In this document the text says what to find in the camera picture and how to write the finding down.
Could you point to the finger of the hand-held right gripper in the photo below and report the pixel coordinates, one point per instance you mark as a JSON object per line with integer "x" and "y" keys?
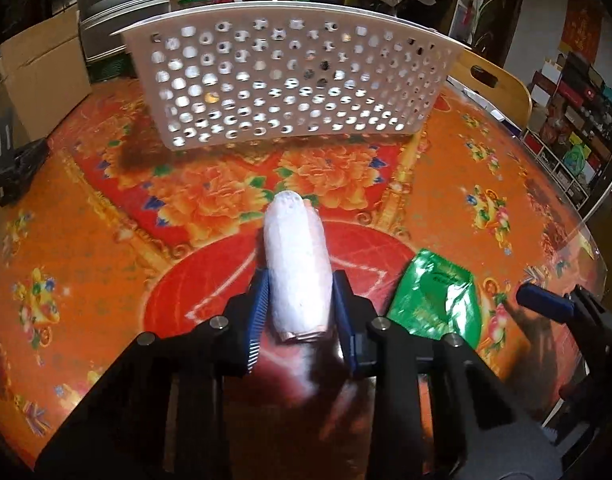
{"x": 583, "y": 392}
{"x": 543, "y": 302}

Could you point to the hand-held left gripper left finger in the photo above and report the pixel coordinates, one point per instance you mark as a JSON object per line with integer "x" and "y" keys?
{"x": 256, "y": 320}

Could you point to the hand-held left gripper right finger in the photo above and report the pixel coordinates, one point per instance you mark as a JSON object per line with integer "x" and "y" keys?
{"x": 347, "y": 320}

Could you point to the white pink soft roll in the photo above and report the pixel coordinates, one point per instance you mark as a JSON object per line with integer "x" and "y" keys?
{"x": 298, "y": 270}

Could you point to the green foil packet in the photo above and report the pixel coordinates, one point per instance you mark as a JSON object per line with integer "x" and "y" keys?
{"x": 430, "y": 300}

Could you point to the white perforated plastic basket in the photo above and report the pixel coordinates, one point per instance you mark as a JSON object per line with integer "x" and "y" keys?
{"x": 296, "y": 75}

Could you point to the white cube shelf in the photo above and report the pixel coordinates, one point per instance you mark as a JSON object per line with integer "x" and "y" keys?
{"x": 575, "y": 125}

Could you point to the wooden chair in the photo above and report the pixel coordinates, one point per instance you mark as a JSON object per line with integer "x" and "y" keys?
{"x": 505, "y": 95}

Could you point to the black folding stand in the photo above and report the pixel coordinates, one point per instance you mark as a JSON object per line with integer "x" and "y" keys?
{"x": 16, "y": 165}

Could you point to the green plastic crate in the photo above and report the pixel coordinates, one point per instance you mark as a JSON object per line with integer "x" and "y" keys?
{"x": 111, "y": 67}

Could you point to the open cardboard box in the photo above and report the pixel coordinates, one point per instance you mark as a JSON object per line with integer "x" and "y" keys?
{"x": 41, "y": 70}

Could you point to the grey drawer tower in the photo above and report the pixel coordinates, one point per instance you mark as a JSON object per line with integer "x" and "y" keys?
{"x": 116, "y": 10}

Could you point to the red gold wall poster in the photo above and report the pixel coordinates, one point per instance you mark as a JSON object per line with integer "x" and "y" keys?
{"x": 580, "y": 25}

